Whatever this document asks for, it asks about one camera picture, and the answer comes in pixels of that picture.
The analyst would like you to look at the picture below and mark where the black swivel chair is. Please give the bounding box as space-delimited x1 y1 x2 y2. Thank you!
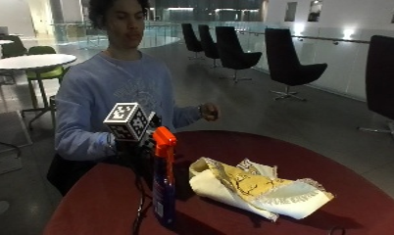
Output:
197 23 222 70
263 27 329 102
214 25 263 83
358 34 394 147
179 23 206 61

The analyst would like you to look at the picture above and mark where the white marker cube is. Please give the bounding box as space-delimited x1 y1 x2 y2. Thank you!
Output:
101 102 151 143

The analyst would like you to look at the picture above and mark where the blue spray bottle orange trigger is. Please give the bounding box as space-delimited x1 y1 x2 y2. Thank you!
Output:
151 125 178 228

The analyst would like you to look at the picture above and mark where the cream and yellow cloth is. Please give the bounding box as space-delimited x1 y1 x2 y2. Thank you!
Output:
187 157 337 223

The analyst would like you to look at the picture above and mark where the the person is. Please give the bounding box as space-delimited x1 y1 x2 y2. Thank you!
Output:
45 0 221 197

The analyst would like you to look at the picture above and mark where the glass balustrade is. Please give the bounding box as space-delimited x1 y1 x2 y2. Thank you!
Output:
50 20 182 50

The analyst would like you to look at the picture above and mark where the metal handrail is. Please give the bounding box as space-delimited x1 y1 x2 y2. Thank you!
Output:
234 29 371 46

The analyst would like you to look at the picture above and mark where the green chair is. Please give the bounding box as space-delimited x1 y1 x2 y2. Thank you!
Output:
25 45 69 110

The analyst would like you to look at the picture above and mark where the dark chair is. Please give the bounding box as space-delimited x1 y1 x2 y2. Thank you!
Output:
0 34 30 59

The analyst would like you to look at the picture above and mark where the black cable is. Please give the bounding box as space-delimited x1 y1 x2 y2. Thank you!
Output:
130 174 154 235

